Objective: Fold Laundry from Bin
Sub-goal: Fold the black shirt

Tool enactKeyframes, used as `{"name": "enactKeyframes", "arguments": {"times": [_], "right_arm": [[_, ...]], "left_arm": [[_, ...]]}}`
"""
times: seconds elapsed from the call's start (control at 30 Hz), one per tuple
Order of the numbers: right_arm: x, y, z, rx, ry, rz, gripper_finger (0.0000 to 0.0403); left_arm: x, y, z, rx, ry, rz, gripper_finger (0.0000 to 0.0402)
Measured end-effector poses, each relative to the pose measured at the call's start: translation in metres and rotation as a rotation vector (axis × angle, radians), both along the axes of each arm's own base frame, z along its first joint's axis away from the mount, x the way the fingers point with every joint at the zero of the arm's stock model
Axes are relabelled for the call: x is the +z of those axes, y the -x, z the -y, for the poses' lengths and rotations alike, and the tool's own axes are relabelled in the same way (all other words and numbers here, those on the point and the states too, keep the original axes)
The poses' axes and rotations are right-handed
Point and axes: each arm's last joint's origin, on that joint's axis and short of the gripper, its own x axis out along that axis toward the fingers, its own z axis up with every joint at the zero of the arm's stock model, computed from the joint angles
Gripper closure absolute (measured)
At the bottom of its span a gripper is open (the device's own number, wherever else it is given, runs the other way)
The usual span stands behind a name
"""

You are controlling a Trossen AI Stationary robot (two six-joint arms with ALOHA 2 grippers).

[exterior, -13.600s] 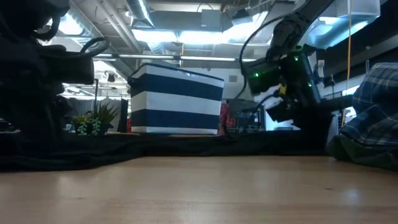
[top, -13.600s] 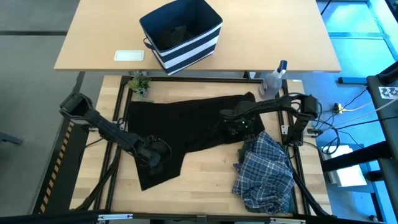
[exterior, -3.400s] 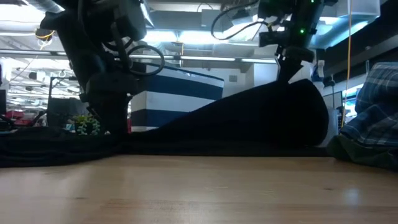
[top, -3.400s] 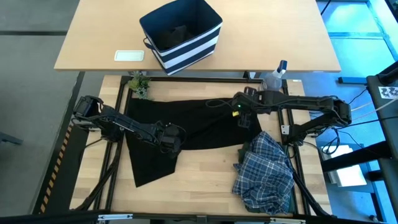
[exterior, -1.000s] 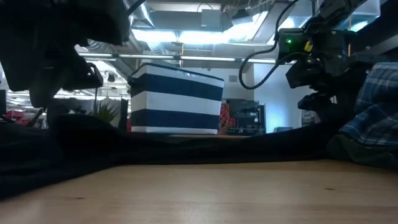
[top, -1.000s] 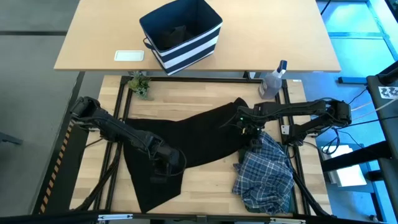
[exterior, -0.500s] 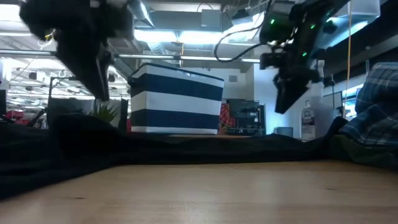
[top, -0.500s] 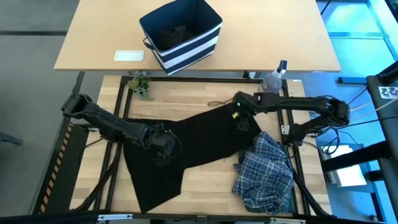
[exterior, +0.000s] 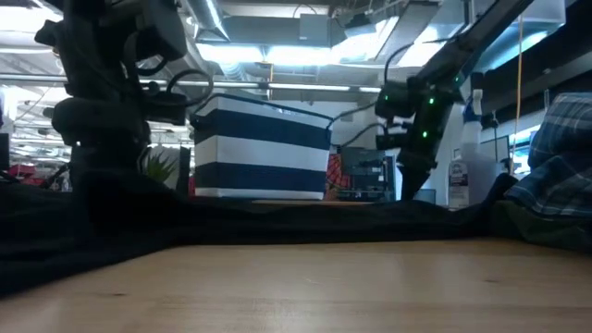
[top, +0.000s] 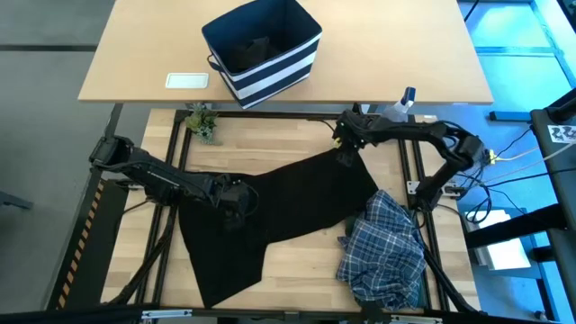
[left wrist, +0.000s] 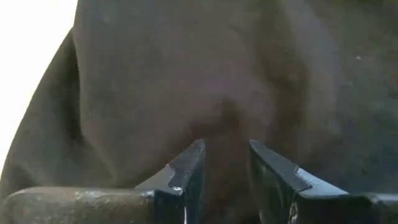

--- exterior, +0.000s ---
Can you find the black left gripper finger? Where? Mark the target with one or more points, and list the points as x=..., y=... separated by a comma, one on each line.
x=102, y=162

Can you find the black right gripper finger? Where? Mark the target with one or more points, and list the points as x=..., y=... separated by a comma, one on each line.
x=411, y=182

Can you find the blue plaid shirt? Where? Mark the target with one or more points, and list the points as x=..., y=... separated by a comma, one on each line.
x=559, y=162

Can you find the dark green button shirt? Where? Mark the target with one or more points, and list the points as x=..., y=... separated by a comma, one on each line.
x=546, y=226

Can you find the black knit garment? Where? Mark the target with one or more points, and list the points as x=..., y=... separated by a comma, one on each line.
x=231, y=222

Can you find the navy white striped fabric bin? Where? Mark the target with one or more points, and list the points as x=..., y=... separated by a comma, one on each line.
x=259, y=152

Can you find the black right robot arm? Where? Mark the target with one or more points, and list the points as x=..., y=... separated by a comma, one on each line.
x=462, y=41

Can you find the small grey bin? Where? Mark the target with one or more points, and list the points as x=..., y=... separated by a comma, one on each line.
x=424, y=196

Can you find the dark equipment cabinet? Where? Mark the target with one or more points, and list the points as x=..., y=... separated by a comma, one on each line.
x=365, y=176

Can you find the small green succulent plant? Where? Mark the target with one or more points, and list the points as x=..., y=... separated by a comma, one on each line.
x=157, y=166

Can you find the clear spray bottle blue nozzle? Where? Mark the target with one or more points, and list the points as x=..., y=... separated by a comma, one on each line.
x=476, y=171

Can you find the orange red object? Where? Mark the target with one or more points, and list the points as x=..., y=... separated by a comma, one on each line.
x=334, y=176

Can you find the LED light bar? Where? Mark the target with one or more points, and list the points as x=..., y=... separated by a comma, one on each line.
x=305, y=86

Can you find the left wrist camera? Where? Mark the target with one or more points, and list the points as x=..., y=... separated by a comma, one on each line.
x=162, y=28

